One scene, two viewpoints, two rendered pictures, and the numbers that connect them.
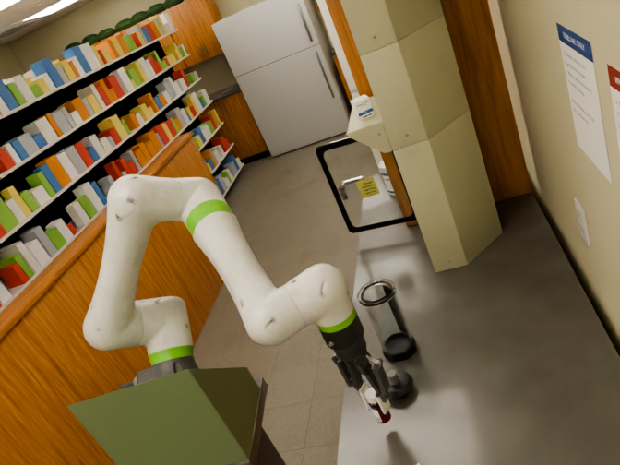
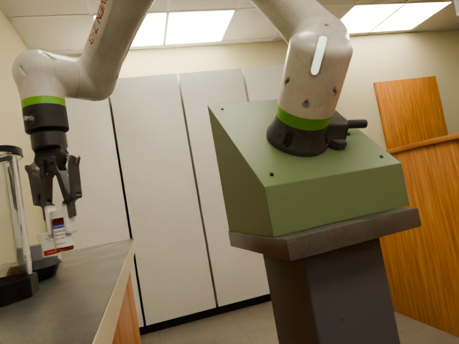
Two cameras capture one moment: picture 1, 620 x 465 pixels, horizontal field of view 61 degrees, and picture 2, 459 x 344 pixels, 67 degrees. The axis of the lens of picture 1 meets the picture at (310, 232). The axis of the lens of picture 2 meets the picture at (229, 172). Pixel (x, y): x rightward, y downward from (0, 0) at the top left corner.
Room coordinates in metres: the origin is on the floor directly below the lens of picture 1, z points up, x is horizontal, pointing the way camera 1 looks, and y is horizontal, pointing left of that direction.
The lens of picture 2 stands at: (1.85, -0.08, 1.04)
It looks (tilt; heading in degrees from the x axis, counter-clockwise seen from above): 3 degrees up; 146
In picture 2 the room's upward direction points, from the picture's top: 10 degrees counter-clockwise
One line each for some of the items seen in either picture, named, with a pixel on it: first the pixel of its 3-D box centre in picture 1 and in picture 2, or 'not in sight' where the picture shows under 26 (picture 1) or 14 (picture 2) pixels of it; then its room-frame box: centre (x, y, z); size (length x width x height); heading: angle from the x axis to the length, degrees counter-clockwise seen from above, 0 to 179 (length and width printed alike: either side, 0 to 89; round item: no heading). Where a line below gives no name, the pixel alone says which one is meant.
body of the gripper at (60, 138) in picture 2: (352, 351); (50, 153); (0.97, 0.03, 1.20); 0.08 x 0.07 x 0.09; 44
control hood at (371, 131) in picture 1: (371, 125); not in sight; (1.67, -0.33, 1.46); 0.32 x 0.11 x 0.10; 161
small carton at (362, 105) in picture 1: (362, 107); not in sight; (1.62, -0.32, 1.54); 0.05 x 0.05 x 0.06; 89
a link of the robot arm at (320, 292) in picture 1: (322, 295); (44, 80); (0.97, 0.03, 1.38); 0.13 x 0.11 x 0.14; 101
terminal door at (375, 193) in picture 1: (368, 183); not in sight; (1.87, -0.29, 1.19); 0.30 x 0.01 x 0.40; 63
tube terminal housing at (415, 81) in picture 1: (436, 144); not in sight; (1.61, -0.50, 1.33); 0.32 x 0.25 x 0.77; 161
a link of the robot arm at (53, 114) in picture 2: (342, 327); (45, 121); (0.98, 0.02, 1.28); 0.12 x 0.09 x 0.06; 134
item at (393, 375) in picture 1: (395, 381); (35, 262); (1.07, -0.04, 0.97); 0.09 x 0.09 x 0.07
